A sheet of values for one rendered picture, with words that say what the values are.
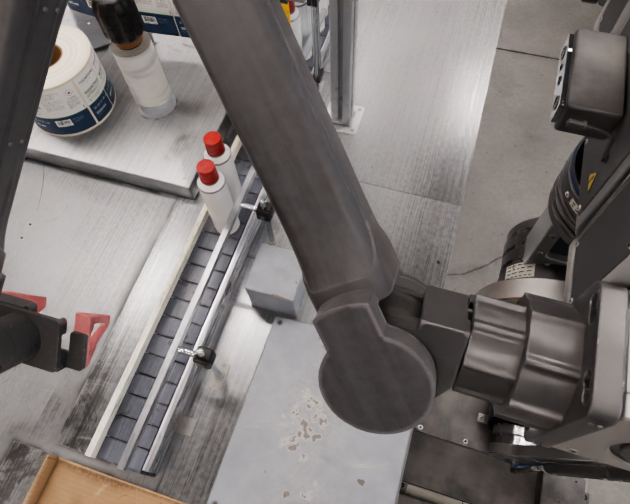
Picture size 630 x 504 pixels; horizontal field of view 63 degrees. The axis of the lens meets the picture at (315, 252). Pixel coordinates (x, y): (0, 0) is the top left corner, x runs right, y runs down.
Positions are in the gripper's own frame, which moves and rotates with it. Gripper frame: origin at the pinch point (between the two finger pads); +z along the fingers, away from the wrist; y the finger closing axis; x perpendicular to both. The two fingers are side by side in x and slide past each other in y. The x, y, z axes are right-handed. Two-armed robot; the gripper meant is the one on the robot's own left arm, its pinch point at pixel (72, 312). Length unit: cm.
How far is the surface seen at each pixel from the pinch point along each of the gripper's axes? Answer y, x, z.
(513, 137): -71, -41, 186
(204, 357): -12.1, 10.5, 17.9
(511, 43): -63, -85, 223
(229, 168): -4.4, -18.8, 36.0
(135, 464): -4.7, 30.5, 13.2
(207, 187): -3.6, -15.5, 29.2
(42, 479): 11.0, 37.4, 10.8
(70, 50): 40, -35, 47
